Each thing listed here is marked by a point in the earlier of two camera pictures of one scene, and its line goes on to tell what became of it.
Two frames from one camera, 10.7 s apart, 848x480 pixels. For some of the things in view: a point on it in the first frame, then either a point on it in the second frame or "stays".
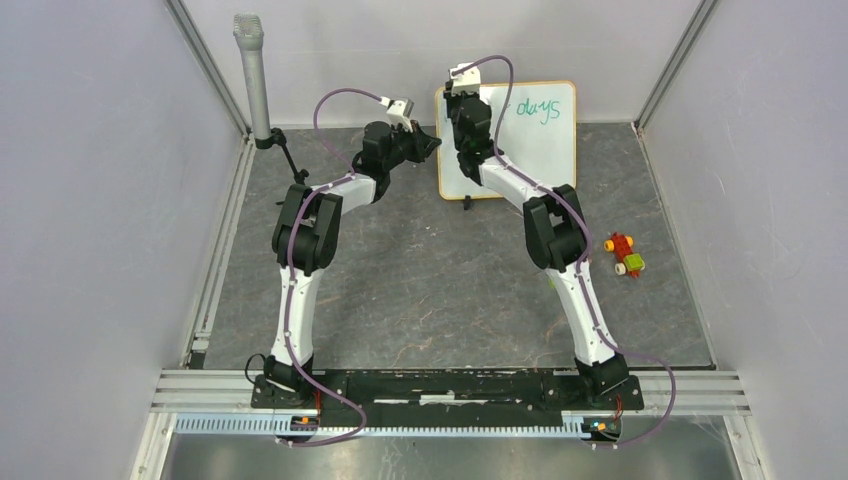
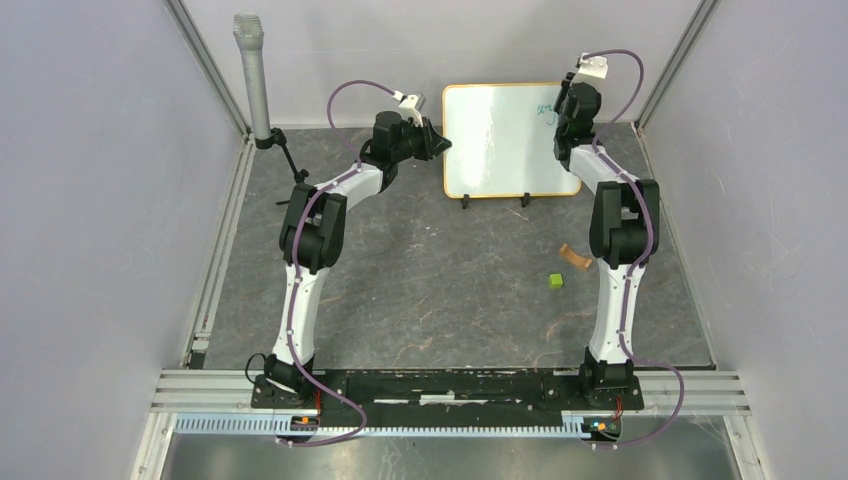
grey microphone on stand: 248,31 stays
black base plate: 455,398 stays
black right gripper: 451,98 -> 564,82
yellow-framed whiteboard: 539,137 stays
